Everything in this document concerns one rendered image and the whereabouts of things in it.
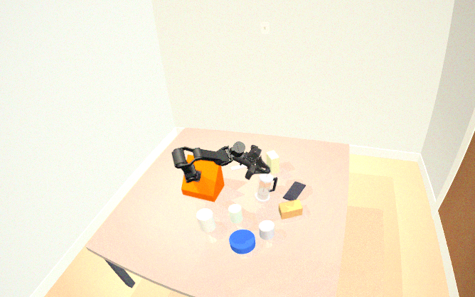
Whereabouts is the white flat bar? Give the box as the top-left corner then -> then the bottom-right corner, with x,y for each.
230,165 -> 247,171

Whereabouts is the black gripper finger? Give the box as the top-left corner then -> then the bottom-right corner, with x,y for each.
253,164 -> 268,175
256,156 -> 269,169

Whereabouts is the glass french press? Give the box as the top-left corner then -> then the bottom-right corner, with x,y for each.
255,168 -> 278,202

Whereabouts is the blue disc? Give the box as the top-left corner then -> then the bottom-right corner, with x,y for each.
229,229 -> 256,254

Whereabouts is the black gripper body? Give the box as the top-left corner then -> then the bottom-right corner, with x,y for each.
238,152 -> 260,180

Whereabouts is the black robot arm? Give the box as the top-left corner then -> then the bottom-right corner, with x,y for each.
171,141 -> 261,183

